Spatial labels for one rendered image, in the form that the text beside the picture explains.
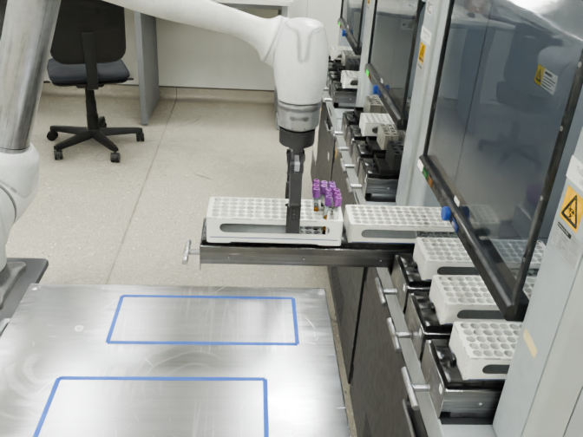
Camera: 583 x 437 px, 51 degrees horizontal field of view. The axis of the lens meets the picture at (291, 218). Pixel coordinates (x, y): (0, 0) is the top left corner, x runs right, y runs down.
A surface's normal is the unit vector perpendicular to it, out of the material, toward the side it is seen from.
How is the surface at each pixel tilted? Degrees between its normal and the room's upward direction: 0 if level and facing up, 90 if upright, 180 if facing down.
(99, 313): 0
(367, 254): 90
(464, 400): 90
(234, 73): 90
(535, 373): 90
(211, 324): 0
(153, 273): 0
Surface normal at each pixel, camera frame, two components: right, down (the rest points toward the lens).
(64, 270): 0.06, -0.87
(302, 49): 0.00, 0.33
